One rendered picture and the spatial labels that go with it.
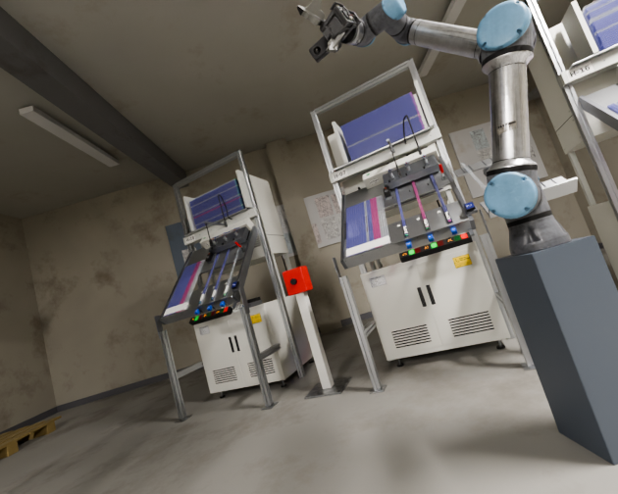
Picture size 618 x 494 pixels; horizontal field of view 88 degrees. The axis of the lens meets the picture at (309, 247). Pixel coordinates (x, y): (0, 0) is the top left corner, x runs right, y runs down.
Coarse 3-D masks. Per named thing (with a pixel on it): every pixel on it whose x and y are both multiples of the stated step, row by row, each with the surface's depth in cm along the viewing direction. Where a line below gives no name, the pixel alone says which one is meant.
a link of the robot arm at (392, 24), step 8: (384, 0) 101; (392, 0) 99; (400, 0) 101; (376, 8) 103; (384, 8) 101; (392, 8) 100; (400, 8) 100; (368, 16) 105; (376, 16) 103; (384, 16) 102; (392, 16) 102; (400, 16) 102; (368, 24) 106; (376, 24) 105; (384, 24) 104; (392, 24) 105; (400, 24) 107; (376, 32) 107; (392, 32) 110
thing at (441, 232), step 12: (444, 228) 159; (456, 228) 158; (468, 228) 157; (408, 240) 165; (420, 240) 165; (372, 252) 173; (384, 252) 172; (396, 252) 171; (348, 264) 180; (360, 264) 179
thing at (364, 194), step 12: (420, 180) 200; (444, 180) 188; (360, 192) 225; (372, 192) 218; (408, 192) 197; (420, 192) 192; (432, 192) 193; (348, 204) 222; (384, 204) 201; (396, 204) 196
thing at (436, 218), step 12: (456, 204) 169; (420, 216) 176; (432, 216) 172; (444, 216) 167; (456, 216) 163; (396, 228) 178; (408, 228) 173; (420, 228) 169; (432, 228) 165; (396, 240) 171
